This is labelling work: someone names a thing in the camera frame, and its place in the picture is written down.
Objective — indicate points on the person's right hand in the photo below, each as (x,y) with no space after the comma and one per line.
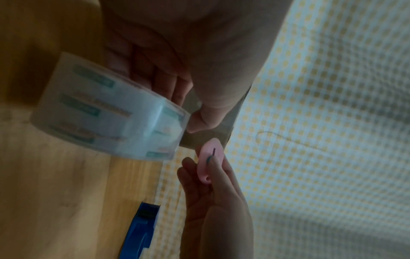
(217,222)

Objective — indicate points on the clear tape roll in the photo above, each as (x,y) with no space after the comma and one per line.
(102,108)

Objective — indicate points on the blue tape dispenser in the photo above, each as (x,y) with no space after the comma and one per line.
(137,232)

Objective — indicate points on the small pink object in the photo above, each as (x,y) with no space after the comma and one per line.
(206,151)

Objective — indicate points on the yellow checkered cloth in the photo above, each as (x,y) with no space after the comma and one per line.
(320,101)

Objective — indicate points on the person's left hand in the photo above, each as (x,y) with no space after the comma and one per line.
(208,50)

